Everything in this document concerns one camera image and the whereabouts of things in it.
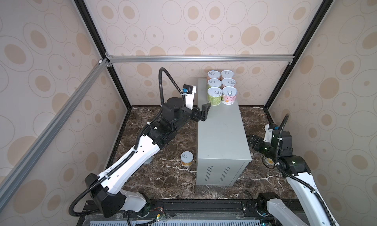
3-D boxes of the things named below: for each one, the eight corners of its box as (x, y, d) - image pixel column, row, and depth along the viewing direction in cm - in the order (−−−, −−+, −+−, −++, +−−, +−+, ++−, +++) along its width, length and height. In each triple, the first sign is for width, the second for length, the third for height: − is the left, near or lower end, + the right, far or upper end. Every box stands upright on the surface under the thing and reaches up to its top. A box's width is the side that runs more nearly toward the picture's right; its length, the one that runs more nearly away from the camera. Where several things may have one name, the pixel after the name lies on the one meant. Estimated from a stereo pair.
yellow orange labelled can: (180, 166, 90) (180, 162, 85) (181, 155, 95) (180, 151, 90) (193, 166, 90) (193, 162, 85) (193, 155, 95) (193, 151, 90)
